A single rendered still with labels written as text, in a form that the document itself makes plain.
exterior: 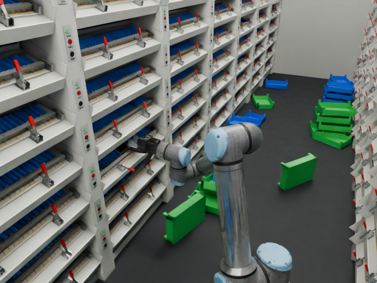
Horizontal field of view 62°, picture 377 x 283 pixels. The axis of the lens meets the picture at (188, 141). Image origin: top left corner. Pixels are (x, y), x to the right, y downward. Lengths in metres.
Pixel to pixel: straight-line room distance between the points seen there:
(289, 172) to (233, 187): 1.25
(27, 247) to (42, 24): 0.79
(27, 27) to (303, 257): 1.74
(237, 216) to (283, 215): 1.04
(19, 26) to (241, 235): 1.03
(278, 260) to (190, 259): 0.62
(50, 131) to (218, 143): 0.62
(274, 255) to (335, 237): 0.81
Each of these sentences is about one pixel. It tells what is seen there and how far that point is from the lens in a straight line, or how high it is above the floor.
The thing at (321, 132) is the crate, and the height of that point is 0.05.
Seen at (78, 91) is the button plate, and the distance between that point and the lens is 1.28.
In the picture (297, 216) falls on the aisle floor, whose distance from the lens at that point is 2.27.
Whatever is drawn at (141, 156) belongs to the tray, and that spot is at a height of 0.53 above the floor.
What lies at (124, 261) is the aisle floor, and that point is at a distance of 1.92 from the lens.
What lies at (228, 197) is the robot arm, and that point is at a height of 0.70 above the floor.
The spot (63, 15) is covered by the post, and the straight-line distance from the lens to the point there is 1.23.
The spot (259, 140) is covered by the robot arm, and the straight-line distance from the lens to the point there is 1.21.
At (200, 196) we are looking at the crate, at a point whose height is 0.20.
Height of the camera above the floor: 1.43
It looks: 28 degrees down
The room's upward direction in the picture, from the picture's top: straight up
